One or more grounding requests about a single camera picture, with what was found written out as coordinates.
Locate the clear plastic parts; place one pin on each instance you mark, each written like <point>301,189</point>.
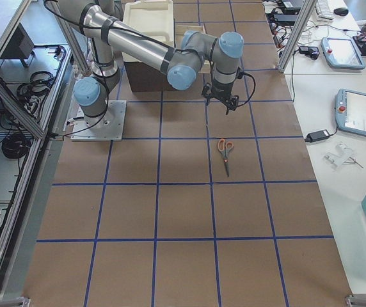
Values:
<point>344,155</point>

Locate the orange grey scissors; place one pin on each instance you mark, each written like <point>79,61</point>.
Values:
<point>224,148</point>

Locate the dark brown wooden cabinet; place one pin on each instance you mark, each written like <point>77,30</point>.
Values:
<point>143,78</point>

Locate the far teach pendant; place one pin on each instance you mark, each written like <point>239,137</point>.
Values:
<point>342,53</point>

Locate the near teach pendant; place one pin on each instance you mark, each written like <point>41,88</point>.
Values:
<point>350,111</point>

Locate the teach pendant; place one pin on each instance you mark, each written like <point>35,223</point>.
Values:
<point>350,111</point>
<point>342,53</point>

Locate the black power adapter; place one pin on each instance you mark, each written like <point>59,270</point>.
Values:
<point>316,136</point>

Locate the black computer mouse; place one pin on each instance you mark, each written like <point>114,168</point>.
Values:
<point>341,11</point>

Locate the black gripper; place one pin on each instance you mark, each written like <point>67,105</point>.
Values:
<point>222,91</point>

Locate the aluminium frame post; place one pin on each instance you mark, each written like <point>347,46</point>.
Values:
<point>299,25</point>

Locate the white foam tray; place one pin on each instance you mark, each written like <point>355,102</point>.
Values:
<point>152,18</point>

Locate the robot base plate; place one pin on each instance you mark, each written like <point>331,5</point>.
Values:
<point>106,129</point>

